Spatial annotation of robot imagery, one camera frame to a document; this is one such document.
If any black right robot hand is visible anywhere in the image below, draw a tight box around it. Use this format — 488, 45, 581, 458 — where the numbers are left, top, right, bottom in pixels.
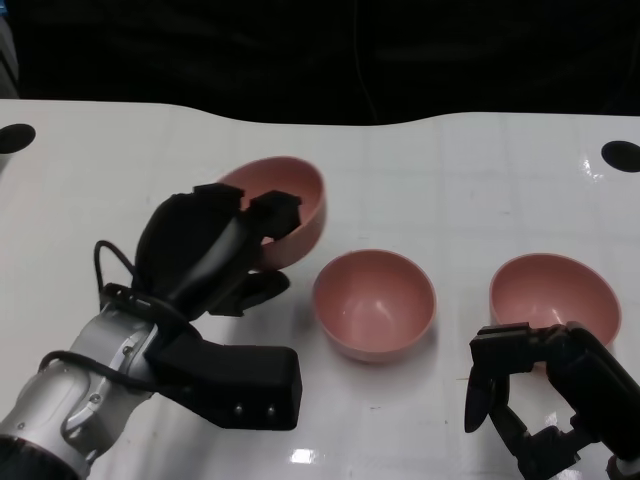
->
463, 321, 640, 480

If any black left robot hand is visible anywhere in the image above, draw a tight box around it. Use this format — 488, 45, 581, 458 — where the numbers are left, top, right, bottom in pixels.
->
134, 183, 304, 321

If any pink plastic bowl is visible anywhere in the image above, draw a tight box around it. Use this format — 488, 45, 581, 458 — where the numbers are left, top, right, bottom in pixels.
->
215, 155, 330, 274
313, 248, 438, 365
489, 252, 623, 374

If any black table grommet hole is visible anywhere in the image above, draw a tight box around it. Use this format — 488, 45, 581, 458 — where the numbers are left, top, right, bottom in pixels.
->
601, 140, 640, 174
0, 123, 37, 154

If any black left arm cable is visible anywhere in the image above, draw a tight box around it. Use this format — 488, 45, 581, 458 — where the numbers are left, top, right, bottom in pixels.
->
38, 240, 201, 397

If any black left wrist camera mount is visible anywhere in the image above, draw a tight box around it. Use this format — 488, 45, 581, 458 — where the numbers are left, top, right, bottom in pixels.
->
144, 327, 304, 431

